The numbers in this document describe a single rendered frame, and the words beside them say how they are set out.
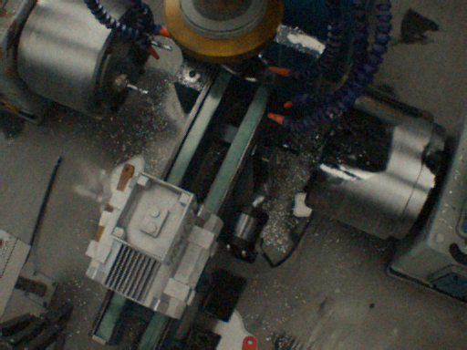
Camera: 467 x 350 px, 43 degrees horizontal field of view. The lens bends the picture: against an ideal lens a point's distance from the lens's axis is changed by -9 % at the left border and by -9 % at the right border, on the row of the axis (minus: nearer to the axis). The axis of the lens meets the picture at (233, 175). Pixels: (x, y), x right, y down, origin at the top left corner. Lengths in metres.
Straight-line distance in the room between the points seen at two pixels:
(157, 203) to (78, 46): 0.32
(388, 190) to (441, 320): 0.45
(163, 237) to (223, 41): 0.34
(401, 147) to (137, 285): 0.49
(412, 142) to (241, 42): 0.34
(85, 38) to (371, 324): 0.83
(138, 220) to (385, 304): 0.58
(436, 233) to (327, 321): 0.41
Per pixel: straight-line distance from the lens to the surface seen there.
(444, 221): 1.05
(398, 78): 1.51
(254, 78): 1.30
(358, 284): 1.37
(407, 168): 1.05
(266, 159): 0.93
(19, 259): 1.18
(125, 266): 1.08
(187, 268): 1.09
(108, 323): 1.26
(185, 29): 0.93
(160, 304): 1.07
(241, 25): 0.90
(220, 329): 1.35
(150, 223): 1.04
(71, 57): 1.17
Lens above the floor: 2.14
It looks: 74 degrees down
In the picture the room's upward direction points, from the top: 9 degrees counter-clockwise
